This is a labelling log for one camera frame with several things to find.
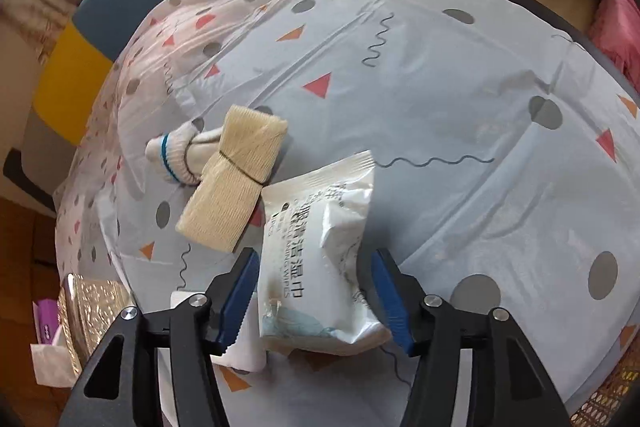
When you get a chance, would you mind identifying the pink bed cover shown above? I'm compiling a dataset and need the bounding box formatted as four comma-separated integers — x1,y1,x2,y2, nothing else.
587,0,640,78

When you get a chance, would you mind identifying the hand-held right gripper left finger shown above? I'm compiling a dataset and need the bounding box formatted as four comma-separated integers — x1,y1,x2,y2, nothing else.
65,247,261,427

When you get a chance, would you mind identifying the white wet wipes packet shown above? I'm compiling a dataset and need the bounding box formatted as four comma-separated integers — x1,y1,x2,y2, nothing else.
256,150,393,355

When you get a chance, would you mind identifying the white sock with blue stripe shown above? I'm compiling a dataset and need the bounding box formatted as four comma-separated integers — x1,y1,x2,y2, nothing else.
145,119,226,185

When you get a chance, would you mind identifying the patterned tablecloth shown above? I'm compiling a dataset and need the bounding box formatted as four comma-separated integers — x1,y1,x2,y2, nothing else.
52,0,640,427

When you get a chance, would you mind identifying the wicker chair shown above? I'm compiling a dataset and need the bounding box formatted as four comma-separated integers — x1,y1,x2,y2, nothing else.
565,369,640,427

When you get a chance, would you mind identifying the grey yellow blue chair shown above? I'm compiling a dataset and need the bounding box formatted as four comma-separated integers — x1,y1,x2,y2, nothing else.
2,0,196,212

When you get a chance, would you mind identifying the purple tissue box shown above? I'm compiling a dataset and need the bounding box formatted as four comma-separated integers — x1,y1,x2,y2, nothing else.
32,299,63,348

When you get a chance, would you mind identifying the beige cloth bundle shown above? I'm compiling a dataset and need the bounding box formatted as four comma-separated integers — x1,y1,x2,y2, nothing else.
175,105,289,254

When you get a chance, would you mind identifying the white tissue sheet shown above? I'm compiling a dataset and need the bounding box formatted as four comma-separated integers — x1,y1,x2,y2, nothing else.
30,324,81,388

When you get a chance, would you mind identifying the ornate gold tissue box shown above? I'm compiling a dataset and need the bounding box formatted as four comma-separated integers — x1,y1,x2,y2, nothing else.
57,274,133,373

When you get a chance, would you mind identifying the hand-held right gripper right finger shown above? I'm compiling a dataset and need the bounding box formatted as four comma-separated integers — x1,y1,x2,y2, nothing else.
371,248,576,427

